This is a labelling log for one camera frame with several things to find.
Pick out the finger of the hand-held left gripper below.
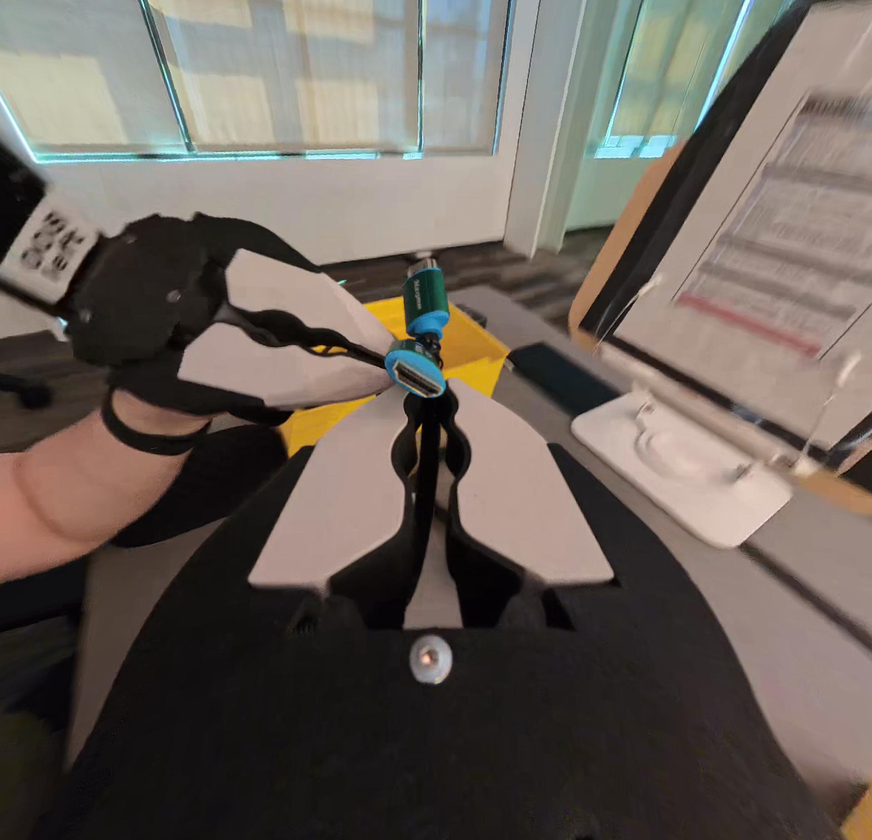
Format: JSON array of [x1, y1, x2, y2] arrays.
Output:
[[177, 321, 403, 412], [223, 247, 397, 361]]

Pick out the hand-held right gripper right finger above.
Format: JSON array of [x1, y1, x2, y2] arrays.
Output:
[[443, 379, 615, 630]]

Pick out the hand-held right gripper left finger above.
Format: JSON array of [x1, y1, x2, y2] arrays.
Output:
[[247, 390, 426, 630]]

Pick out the black hdmi cable green plugs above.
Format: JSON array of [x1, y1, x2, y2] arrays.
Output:
[[383, 256, 452, 582]]

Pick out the person's left forearm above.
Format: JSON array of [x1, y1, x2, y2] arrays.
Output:
[[0, 438, 64, 585]]

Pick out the person's left hand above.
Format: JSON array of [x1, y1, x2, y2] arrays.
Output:
[[41, 390, 213, 563]]

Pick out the dark blue flat case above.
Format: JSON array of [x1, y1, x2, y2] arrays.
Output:
[[507, 341, 622, 419]]

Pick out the white stand base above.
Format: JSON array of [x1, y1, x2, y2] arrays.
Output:
[[571, 389, 794, 549]]

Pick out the window with blinds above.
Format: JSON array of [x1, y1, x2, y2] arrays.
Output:
[[0, 0, 515, 163], [586, 0, 818, 160]]

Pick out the wooden-edged sign board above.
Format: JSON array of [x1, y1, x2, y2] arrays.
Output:
[[567, 0, 872, 500]]

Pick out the clear acrylic sign holder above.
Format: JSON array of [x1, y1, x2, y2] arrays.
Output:
[[593, 0, 872, 476]]

